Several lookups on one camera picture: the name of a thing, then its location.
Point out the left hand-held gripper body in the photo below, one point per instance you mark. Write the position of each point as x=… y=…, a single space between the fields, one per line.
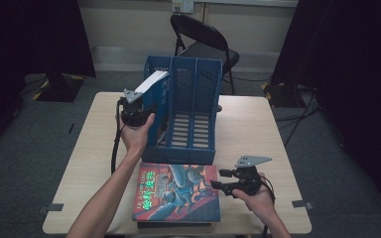
x=134 y=112

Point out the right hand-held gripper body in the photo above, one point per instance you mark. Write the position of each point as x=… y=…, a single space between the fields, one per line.
x=248 y=180

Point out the blue book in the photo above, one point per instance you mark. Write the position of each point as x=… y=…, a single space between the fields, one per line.
x=157 y=95

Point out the blue plastic file rack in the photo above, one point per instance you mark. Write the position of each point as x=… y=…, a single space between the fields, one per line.
x=196 y=99

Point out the red illustrated book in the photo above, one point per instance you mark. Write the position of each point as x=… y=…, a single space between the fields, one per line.
x=175 y=195

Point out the black book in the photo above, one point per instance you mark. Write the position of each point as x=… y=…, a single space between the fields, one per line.
x=175 y=225

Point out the person's left hand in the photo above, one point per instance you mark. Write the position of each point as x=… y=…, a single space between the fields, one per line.
x=135 y=139

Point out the person's right hand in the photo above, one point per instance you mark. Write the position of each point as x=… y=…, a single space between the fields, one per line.
x=261 y=203

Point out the grey tape piece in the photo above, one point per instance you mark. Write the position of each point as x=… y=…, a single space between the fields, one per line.
x=54 y=207
x=301 y=204

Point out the small black floor strip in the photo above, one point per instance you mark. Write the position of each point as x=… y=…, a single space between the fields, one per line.
x=71 y=128

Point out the black stand base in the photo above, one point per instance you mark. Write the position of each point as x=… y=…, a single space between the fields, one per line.
x=59 y=89
x=282 y=95

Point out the black folding chair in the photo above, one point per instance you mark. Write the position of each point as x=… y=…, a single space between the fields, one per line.
x=205 y=34

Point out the black curtain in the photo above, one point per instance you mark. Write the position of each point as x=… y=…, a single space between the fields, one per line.
x=29 y=36
x=354 y=66

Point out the white wall socket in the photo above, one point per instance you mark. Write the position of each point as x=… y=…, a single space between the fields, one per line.
x=182 y=6

